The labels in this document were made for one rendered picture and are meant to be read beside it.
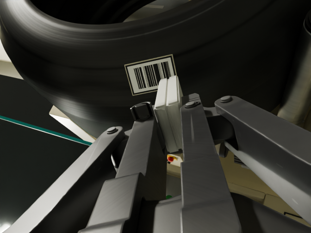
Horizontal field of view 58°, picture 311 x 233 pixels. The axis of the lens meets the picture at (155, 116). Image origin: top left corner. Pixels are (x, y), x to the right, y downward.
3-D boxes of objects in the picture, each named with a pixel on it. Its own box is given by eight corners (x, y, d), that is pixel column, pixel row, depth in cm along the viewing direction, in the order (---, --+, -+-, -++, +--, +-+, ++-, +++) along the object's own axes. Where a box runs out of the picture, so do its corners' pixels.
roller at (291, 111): (295, 145, 60) (272, 143, 61) (294, 125, 62) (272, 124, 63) (353, 31, 30) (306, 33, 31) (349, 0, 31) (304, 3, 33)
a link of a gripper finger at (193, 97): (183, 124, 14) (242, 109, 14) (180, 96, 19) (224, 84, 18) (190, 150, 15) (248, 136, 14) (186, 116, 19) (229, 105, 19)
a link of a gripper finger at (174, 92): (165, 104, 16) (179, 101, 15) (168, 77, 22) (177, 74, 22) (180, 151, 17) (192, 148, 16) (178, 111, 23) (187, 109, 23)
